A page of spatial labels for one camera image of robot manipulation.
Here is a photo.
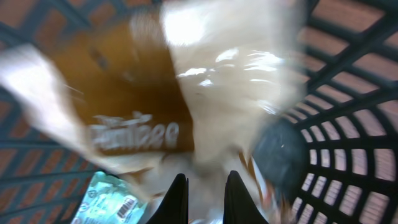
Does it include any brown white snack bag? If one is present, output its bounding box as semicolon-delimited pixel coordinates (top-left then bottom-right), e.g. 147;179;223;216
1;1;306;223

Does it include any mint green wipes packet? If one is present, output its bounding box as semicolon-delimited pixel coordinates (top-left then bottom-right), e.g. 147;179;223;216
72;171;147;224

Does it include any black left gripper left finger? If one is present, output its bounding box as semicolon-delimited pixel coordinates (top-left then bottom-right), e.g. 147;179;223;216
147;174;189;224

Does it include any grey plastic mesh basket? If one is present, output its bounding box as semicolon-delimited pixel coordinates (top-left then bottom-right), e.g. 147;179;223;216
1;0;397;223

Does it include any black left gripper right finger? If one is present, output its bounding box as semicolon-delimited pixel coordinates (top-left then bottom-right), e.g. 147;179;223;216
223;170;268;224

